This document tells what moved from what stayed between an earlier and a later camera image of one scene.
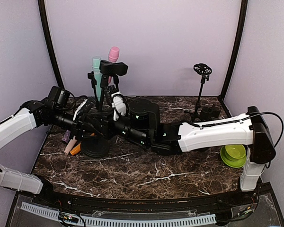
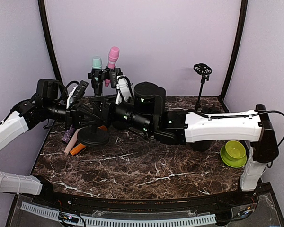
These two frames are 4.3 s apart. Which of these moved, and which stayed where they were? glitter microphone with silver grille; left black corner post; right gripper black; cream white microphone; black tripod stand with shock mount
Moved: right gripper black
Stayed: left black corner post; cream white microphone; black tripod stand with shock mount; glitter microphone with silver grille
